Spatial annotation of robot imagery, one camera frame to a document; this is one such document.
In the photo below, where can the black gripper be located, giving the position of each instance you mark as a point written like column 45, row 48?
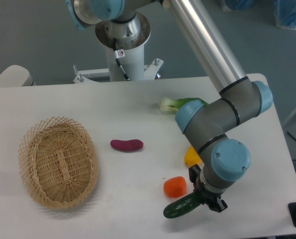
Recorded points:
column 205, row 196

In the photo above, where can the dark green cucumber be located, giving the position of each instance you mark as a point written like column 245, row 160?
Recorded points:
column 184, row 205

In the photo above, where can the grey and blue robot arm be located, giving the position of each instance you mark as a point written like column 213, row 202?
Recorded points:
column 225, row 160

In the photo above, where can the woven wicker basket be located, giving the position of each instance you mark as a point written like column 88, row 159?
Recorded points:
column 58, row 163

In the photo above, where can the orange carrot chunk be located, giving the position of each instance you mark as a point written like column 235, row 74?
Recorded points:
column 175, row 187

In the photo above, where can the yellow mango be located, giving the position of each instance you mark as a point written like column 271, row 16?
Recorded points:
column 191, row 157

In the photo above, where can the purple sweet potato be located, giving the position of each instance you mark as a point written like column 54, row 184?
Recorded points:
column 127, row 145

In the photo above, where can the green bok choy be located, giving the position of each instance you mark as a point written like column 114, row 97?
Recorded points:
column 171, row 106

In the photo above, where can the blue plastic bag left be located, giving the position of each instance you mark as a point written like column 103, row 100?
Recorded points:
column 233, row 5

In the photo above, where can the blue plastic bag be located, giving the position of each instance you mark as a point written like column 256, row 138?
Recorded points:
column 233, row 5
column 285, row 14

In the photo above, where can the blue plastic bag right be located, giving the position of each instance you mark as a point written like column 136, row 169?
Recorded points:
column 285, row 14

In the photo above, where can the white chair armrest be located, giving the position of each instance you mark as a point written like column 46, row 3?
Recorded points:
column 16, row 76

